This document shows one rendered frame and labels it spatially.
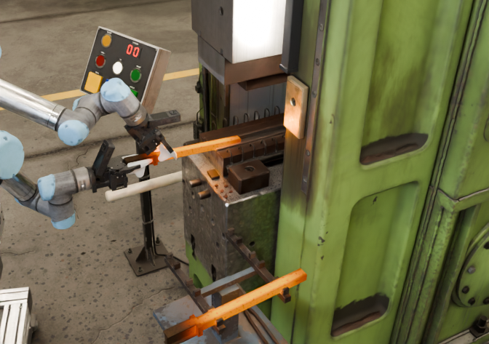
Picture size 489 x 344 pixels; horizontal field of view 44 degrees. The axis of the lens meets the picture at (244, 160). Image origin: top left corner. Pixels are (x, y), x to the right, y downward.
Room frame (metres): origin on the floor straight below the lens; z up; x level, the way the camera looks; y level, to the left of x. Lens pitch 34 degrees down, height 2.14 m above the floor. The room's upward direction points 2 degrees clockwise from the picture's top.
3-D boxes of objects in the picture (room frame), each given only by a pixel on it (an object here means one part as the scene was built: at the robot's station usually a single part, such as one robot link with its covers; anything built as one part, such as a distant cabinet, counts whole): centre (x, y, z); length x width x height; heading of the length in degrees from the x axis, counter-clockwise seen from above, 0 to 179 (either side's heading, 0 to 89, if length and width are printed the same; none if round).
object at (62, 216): (1.51, 0.60, 0.90); 0.11 x 0.08 x 0.11; 61
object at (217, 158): (1.89, -0.06, 0.96); 0.42 x 0.20 x 0.09; 119
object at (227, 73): (1.89, -0.06, 1.32); 0.42 x 0.20 x 0.10; 119
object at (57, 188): (1.50, 0.58, 1.00); 0.11 x 0.08 x 0.09; 120
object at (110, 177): (1.58, 0.44, 0.99); 0.12 x 0.08 x 0.09; 120
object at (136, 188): (2.04, 0.37, 0.62); 0.44 x 0.05 x 0.05; 119
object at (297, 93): (1.57, -0.15, 1.27); 0.09 x 0.02 x 0.17; 29
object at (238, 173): (1.66, -0.02, 0.95); 0.12 x 0.08 x 0.06; 119
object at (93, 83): (2.19, 0.62, 1.01); 0.07 x 0.05 x 0.07; 54
